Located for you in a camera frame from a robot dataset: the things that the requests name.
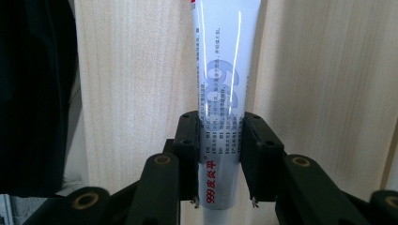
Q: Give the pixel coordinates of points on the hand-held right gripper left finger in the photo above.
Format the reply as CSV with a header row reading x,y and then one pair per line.
x,y
187,156

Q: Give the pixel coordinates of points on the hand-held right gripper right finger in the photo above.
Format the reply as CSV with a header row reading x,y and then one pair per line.
x,y
261,159

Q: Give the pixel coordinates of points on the white ointment tube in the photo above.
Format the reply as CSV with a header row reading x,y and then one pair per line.
x,y
219,93

